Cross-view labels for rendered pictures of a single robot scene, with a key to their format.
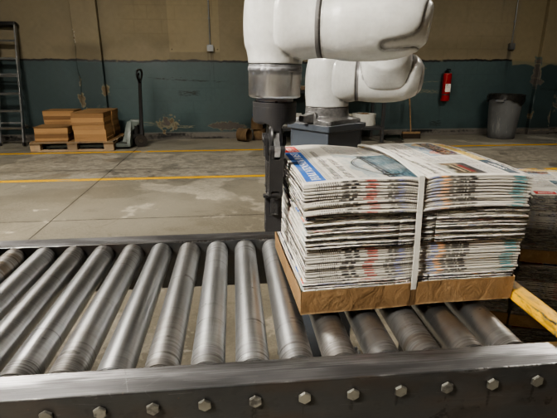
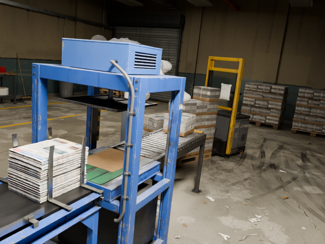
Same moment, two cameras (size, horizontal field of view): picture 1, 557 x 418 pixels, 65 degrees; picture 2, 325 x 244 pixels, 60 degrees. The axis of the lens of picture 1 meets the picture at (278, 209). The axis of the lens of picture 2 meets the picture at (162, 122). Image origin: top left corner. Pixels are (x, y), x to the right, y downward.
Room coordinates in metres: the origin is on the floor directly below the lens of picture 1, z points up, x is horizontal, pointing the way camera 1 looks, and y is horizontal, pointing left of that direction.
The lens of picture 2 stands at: (-0.92, 2.89, 1.65)
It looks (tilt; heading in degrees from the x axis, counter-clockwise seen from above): 12 degrees down; 303
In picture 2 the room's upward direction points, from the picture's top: 6 degrees clockwise
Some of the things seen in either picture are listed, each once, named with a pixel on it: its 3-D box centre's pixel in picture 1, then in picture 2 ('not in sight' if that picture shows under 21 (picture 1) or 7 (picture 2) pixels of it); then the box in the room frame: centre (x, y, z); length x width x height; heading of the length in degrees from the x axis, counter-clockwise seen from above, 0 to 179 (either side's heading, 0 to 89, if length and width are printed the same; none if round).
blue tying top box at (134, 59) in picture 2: not in sight; (112, 56); (0.62, 1.26, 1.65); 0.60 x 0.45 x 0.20; 6
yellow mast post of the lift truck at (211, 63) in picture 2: not in sight; (206, 101); (1.40, -2.29, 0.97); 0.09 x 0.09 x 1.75; 76
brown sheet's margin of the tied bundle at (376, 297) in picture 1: (325, 262); (175, 131); (0.77, -0.09, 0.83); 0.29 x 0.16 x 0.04; 9
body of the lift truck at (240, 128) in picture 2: not in sight; (226, 131); (1.00, -2.57, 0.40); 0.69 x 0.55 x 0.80; 166
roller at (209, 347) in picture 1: (213, 297); (168, 139); (0.73, 0.12, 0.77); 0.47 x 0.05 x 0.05; 6
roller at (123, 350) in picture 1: (142, 300); (163, 141); (0.72, 0.25, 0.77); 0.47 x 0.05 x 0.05; 6
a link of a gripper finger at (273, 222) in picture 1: (273, 213); not in sight; (0.76, 0.01, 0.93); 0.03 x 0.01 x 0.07; 96
